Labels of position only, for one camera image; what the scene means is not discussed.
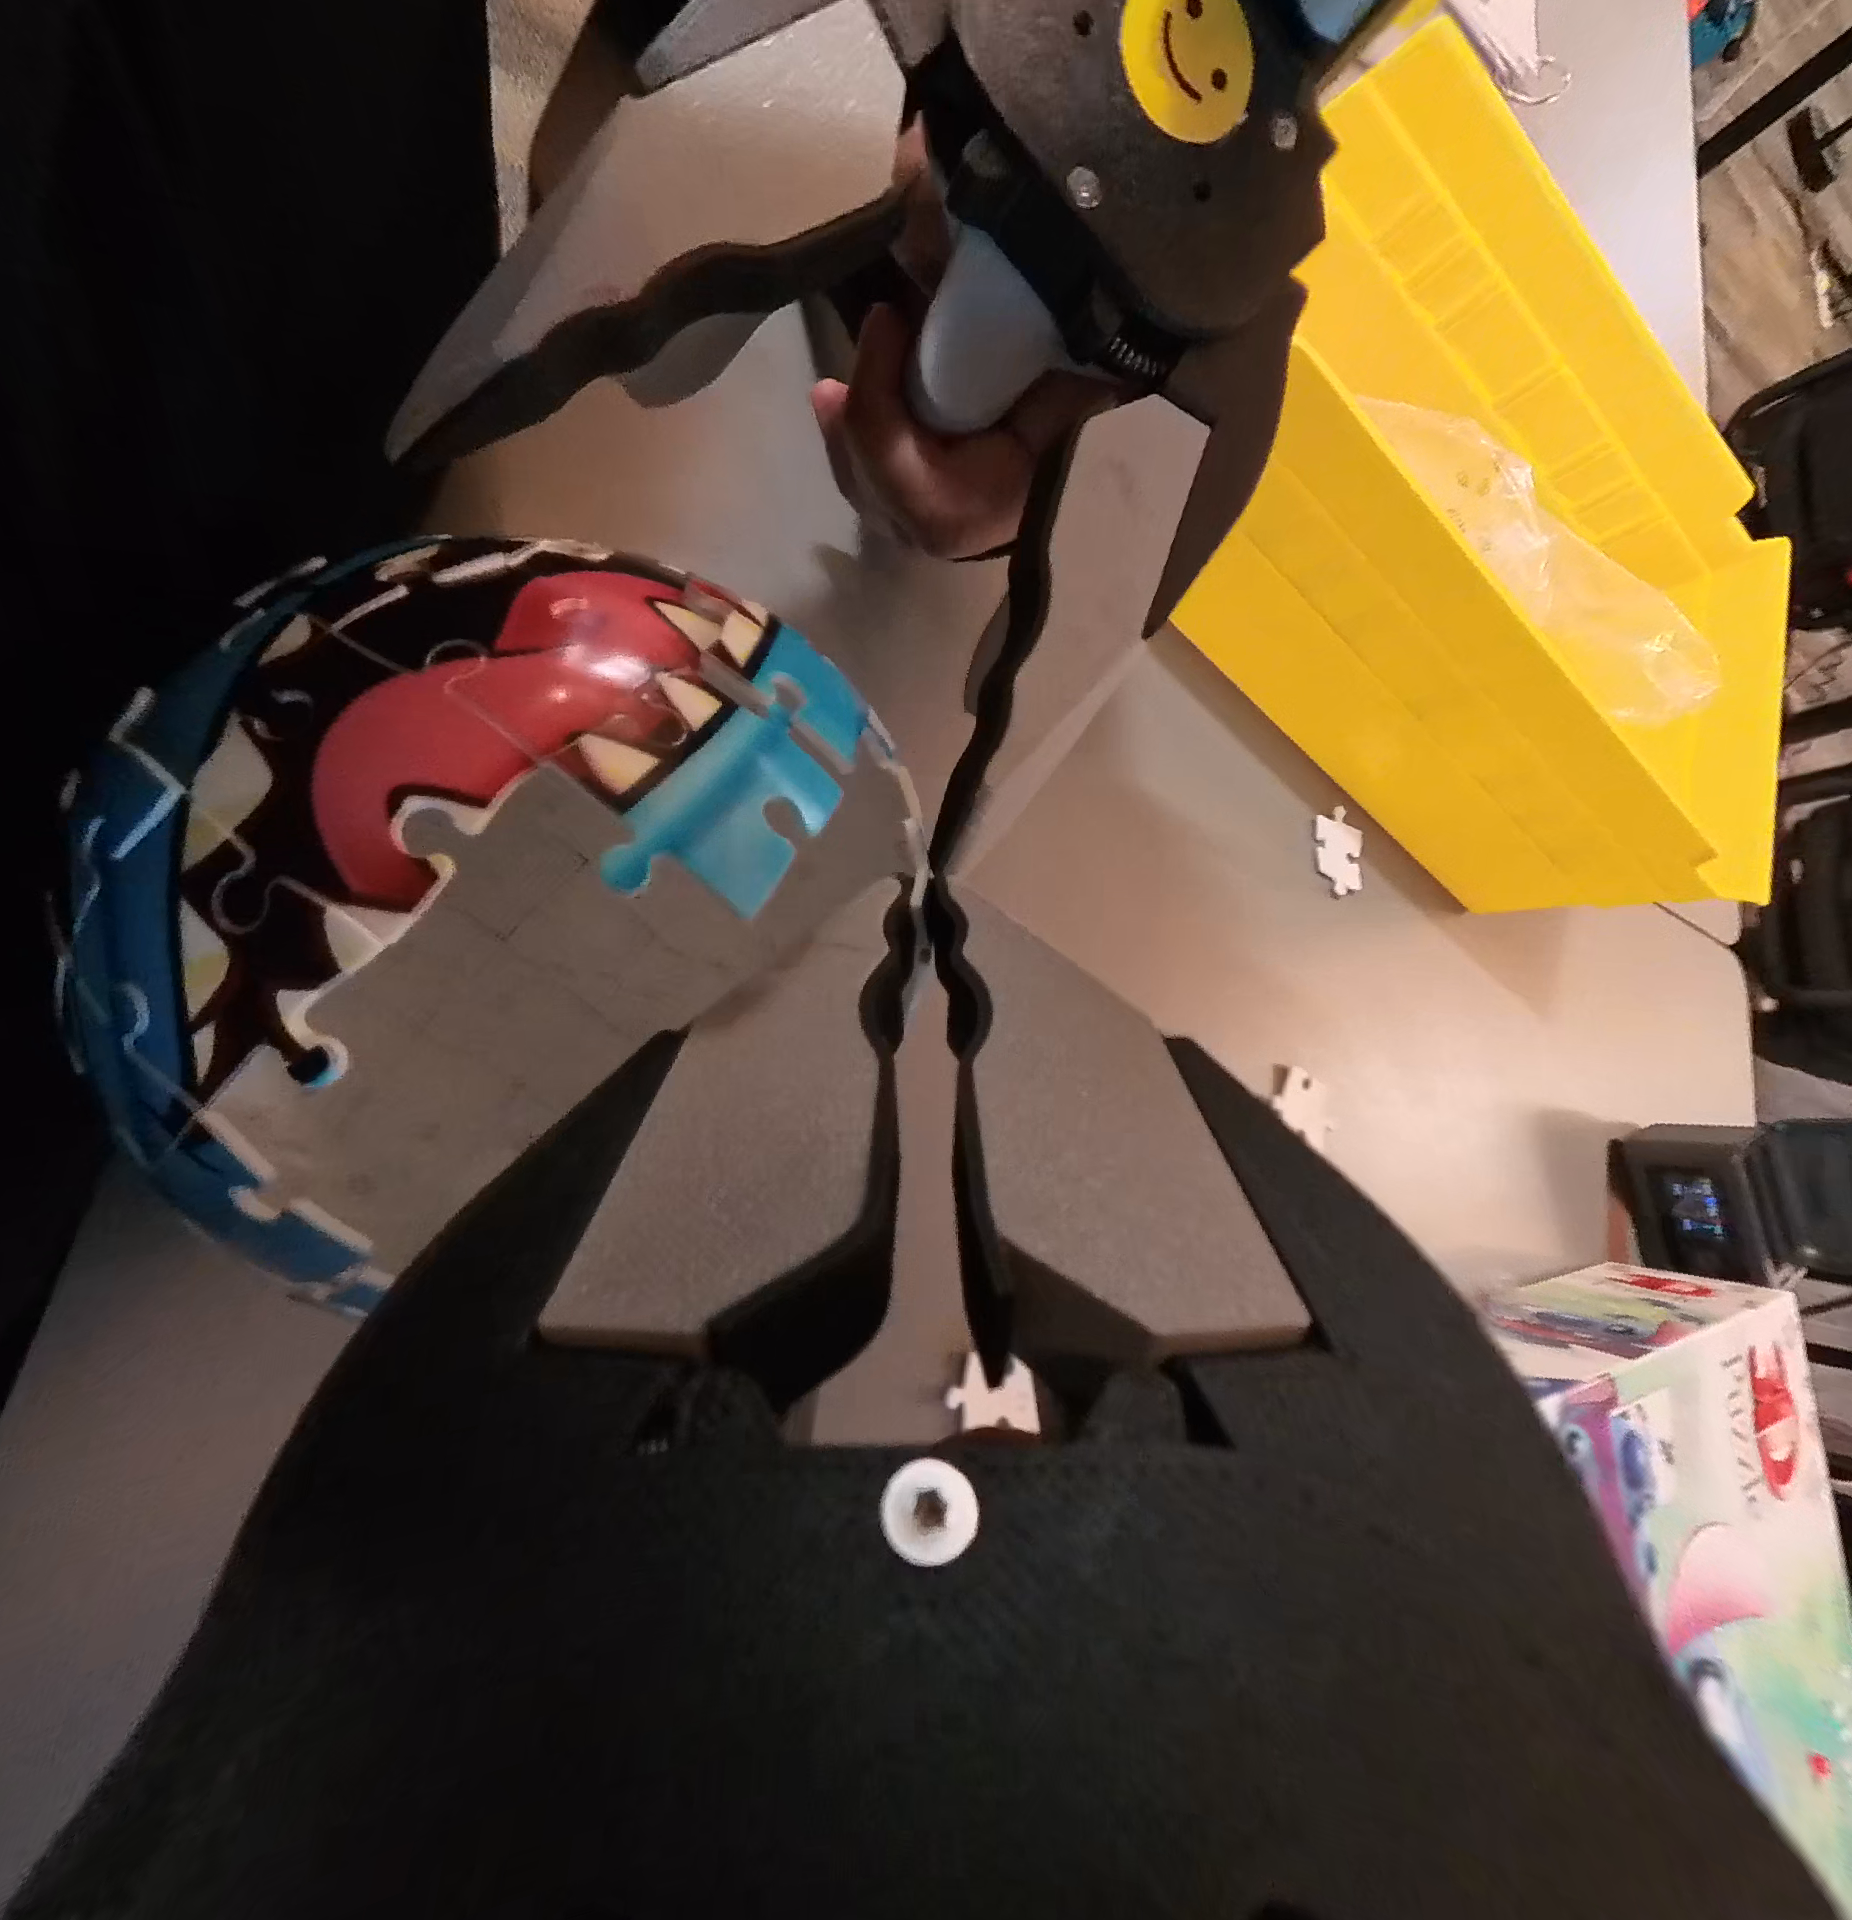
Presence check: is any yellow plastic bin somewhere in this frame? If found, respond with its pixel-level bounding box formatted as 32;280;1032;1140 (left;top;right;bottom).
1165;14;1793;912

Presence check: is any black mesh office chair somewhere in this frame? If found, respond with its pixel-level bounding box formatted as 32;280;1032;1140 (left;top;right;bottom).
1750;780;1852;1075
1723;337;1852;632

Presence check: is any clear plastic bag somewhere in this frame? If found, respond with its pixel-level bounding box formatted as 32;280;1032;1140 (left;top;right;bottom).
1353;393;1723;730

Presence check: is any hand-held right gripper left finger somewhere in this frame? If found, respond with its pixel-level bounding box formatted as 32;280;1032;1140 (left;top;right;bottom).
535;873;916;1411

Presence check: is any blue monster puzzle ball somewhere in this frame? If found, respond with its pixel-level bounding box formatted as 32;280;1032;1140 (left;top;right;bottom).
48;536;928;1319

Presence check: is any black device with screen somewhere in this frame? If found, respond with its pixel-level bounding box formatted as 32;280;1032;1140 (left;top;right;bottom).
1607;1121;1804;1284

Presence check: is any person's left hand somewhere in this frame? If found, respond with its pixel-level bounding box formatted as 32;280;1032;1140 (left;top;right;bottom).
809;281;1087;561

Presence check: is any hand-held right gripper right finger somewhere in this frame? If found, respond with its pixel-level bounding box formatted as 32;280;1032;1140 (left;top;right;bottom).
933;885;1314;1389

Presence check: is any person's black top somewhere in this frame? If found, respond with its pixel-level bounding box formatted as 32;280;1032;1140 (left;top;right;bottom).
0;0;501;1472

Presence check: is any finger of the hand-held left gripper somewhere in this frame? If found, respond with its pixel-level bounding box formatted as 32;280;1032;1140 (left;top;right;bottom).
383;8;931;462
925;422;1213;875

